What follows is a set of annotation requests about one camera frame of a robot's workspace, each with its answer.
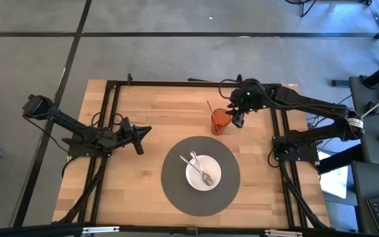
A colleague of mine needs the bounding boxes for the black aluminium table frame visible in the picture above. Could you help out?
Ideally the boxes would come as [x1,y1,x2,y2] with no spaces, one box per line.
[51,72,332,236]

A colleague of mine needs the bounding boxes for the silver metal fork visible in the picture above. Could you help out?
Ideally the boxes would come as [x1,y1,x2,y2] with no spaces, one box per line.
[179,155,214,187]

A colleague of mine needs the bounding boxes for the black chair base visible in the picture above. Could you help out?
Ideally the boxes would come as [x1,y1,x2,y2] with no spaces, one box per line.
[284,0,373,18]

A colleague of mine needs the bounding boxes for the white round bowl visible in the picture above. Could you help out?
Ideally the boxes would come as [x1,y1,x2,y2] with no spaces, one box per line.
[185,154,222,192]

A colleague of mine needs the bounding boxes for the white paper sheet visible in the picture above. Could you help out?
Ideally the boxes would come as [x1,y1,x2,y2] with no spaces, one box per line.
[318,150,349,200]

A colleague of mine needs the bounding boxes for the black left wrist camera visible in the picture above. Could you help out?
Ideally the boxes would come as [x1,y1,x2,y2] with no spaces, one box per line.
[119,116,134,134]

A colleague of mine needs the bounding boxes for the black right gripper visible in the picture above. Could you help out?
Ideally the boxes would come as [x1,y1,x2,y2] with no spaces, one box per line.
[225,78,270,129]

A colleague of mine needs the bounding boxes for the grey side desk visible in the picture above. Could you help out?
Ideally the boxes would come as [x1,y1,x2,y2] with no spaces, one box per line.
[347,74,379,169]

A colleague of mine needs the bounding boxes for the round grey placemat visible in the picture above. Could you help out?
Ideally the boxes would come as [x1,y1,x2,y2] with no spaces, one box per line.
[161,136,241,217]

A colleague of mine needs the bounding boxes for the orange translucent plastic cup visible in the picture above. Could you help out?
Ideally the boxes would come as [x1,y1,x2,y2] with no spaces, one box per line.
[210,108,233,136]

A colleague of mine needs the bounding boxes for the thin red stick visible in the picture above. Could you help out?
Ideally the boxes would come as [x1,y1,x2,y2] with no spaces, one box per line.
[206,99,217,123]

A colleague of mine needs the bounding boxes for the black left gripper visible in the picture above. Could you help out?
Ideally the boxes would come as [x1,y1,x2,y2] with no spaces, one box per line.
[116,122,153,156]

